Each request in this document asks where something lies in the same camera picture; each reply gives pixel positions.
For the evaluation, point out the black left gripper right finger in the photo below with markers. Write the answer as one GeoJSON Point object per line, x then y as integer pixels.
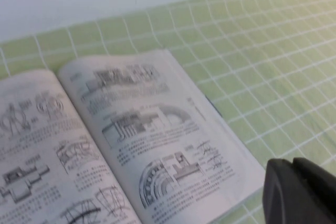
{"type": "Point", "coordinates": [320, 195]}

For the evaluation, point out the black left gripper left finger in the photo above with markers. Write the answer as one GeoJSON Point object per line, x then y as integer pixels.
{"type": "Point", "coordinates": [281, 195]}

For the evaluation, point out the hardcover technical book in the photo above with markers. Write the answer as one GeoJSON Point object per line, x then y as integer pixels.
{"type": "Point", "coordinates": [131, 142]}

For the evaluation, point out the green white checked tablecloth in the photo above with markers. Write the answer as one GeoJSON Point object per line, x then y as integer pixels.
{"type": "Point", "coordinates": [262, 64]}

